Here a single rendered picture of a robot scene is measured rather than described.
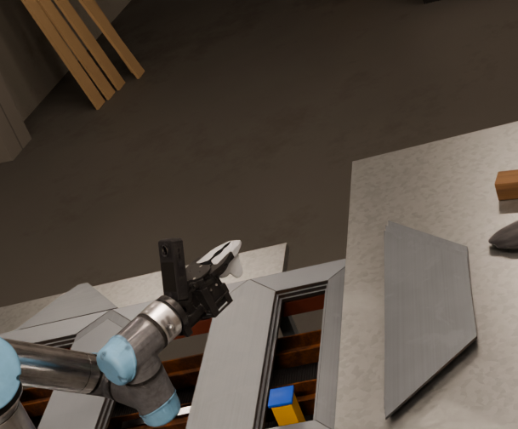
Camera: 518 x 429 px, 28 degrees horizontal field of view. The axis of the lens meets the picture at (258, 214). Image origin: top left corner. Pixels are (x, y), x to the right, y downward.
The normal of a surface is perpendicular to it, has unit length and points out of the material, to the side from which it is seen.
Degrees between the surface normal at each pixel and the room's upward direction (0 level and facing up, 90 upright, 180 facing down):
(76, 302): 0
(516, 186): 90
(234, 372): 0
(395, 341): 0
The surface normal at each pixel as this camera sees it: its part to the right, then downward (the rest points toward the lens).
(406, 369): -0.33, -0.82
